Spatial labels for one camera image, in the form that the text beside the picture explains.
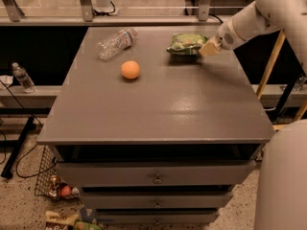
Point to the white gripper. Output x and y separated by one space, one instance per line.
226 37

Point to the green jalapeno chip bag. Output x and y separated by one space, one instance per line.
186 44

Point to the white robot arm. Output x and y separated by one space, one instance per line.
281 202

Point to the snack bag on floor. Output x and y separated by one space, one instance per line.
56 221

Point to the orange fruit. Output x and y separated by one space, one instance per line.
130 70

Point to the clear plastic water bottle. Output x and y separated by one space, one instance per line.
116 43

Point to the grey drawer cabinet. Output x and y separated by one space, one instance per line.
178 110

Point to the upright water bottle on ledge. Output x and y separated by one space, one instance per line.
23 78

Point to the top grey drawer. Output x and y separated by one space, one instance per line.
155 174

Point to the grey drawer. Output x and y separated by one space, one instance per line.
155 200
155 174
155 216

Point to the middle grey drawer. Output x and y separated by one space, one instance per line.
155 200

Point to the bottom grey drawer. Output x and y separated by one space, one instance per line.
155 216

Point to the black metal stand leg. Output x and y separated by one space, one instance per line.
16 147

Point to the metal railing frame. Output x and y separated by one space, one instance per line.
116 12

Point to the black wire basket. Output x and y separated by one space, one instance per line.
48 182

